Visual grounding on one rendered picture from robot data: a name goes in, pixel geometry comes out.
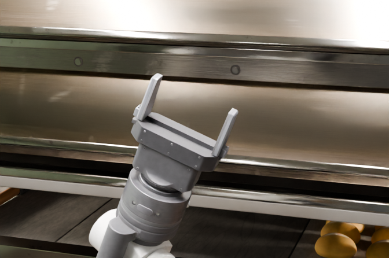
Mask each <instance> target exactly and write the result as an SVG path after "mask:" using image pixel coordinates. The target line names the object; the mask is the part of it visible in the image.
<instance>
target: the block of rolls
mask: <svg viewBox="0 0 389 258"><path fill-rule="evenodd" d="M363 230H364V224H357V223H346V222H335V221H329V220H327V221H326V225H325V226H324V227H323V228H322V230H321V237H319V239H318V240H317V242H316V243H315V251H316V252H317V254H318V255H320V256H322V257H327V258H351V257H353V256H354V255H355V254H356V252H357V248H356V245H355V244H357V243H358V242H359V241H360V239H361V235H360V233H361V232H362V231H363ZM371 242H372V245H370V247H369V248H368V249H367V251H366V258H389V227H385V226H375V232H374V234H373V235H372V239H371Z"/></svg>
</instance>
